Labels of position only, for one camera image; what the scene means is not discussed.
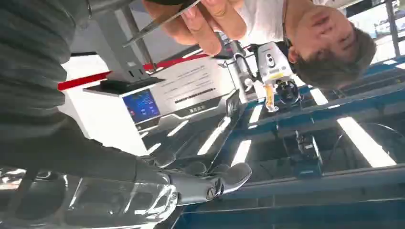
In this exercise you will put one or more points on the person's hand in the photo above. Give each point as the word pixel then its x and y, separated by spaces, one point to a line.
pixel 202 28

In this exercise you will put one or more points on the white kiosk with blue screen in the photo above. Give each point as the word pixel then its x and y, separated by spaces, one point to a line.
pixel 104 123

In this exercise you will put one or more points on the person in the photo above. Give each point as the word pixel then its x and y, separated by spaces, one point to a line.
pixel 322 34

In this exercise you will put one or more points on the grey metal post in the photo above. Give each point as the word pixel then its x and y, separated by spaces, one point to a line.
pixel 117 41

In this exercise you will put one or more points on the red barrier strip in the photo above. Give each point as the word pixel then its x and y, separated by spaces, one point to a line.
pixel 85 80

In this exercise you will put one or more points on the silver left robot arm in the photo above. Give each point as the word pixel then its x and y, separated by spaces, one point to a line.
pixel 242 69

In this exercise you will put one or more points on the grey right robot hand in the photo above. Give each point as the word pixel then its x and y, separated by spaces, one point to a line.
pixel 79 164

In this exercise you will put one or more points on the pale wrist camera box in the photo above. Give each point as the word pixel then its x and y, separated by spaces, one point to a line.
pixel 273 61

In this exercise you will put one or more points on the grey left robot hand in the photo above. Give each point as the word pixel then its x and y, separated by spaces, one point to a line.
pixel 286 93

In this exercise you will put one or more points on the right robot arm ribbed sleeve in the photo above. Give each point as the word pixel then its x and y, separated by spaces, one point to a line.
pixel 31 63

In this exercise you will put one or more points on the black ceiling-mounted device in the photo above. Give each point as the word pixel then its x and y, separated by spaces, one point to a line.
pixel 303 155

